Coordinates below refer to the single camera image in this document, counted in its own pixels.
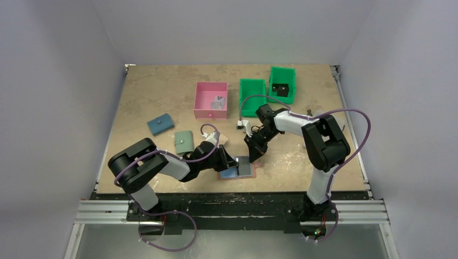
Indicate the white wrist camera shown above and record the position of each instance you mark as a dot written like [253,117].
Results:
[243,125]
[213,137]

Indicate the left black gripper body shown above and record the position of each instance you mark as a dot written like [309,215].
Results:
[224,159]

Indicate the brown card holder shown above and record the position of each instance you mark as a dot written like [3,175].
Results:
[231,174]

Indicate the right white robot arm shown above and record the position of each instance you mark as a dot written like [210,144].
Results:
[326,146]

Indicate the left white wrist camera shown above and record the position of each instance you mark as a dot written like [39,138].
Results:
[213,137]

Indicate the blue card holder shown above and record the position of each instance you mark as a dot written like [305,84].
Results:
[160,124]

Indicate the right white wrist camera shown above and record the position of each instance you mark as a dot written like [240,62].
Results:
[243,125]

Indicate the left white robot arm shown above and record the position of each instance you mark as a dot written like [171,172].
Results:
[137,165]

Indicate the green card holder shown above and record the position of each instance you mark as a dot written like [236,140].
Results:
[183,142]

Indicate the right green bin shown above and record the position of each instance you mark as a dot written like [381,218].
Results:
[283,75]

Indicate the cream card holder with snap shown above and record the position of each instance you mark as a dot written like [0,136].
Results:
[223,140]

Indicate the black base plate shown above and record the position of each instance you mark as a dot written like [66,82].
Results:
[232,211]

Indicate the left green bin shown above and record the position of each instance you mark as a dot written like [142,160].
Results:
[251,96]

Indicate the pink open box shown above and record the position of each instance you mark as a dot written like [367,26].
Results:
[205,93]

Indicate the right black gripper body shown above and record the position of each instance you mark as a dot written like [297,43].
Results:
[258,142]

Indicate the green bin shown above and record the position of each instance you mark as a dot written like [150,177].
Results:
[283,75]
[251,96]

